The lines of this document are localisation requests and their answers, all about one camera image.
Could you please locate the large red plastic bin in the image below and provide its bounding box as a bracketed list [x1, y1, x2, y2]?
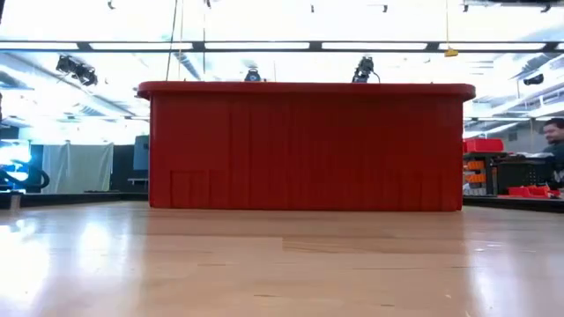
[136, 80, 477, 213]

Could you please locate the small red storage bin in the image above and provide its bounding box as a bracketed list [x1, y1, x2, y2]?
[462, 137, 505, 154]

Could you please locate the grey box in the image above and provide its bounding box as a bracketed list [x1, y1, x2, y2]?
[132, 134, 151, 172]

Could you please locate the orange drawer rack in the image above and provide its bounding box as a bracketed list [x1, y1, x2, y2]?
[463, 158, 489, 195]

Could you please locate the white hanging cloth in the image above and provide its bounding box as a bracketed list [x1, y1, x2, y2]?
[41, 142, 115, 195]

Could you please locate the black ceiling spotlight cluster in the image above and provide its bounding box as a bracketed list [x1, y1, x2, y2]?
[55, 55, 99, 87]

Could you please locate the black plastic crate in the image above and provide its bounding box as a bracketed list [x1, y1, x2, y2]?
[495, 157, 555, 195]

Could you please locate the flat red tray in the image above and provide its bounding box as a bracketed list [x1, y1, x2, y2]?
[506, 185, 561, 199]

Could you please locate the bright blue screen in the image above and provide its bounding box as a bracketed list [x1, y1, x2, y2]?
[0, 139, 33, 180]

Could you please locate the person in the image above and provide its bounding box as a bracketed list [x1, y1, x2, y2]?
[540, 117, 564, 190]

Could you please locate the black aluminium table frame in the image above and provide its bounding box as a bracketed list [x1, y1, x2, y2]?
[0, 189, 564, 215]

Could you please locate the black looped hose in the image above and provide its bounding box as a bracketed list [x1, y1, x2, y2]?
[0, 160, 51, 193]

